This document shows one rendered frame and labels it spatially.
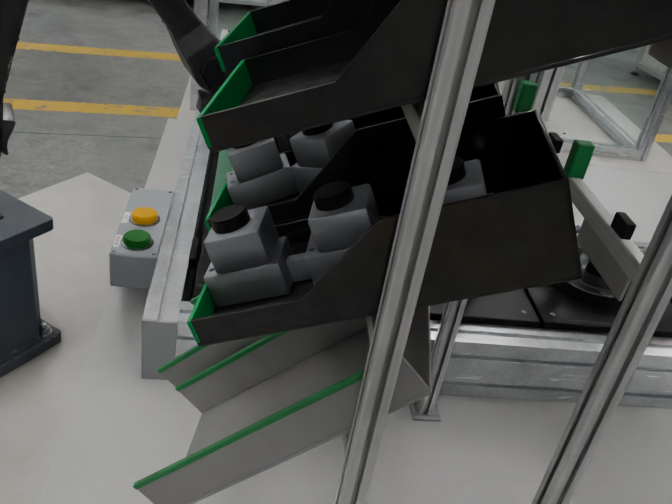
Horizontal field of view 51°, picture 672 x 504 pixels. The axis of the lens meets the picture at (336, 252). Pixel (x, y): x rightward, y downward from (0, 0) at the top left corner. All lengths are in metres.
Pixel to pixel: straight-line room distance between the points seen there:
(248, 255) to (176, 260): 0.52
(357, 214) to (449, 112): 0.14
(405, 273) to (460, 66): 0.13
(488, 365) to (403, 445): 0.17
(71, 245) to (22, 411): 0.39
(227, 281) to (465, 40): 0.27
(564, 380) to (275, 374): 0.51
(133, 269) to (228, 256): 0.54
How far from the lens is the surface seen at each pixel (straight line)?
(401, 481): 0.91
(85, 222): 1.33
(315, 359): 0.68
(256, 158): 0.67
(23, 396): 0.99
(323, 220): 0.51
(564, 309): 1.10
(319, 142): 0.63
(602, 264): 0.59
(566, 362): 1.06
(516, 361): 1.03
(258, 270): 0.54
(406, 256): 0.43
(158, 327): 0.93
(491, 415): 1.04
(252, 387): 0.72
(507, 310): 1.05
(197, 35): 0.88
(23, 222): 0.95
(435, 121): 0.39
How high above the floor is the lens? 1.54
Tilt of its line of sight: 32 degrees down
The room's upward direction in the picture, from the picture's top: 10 degrees clockwise
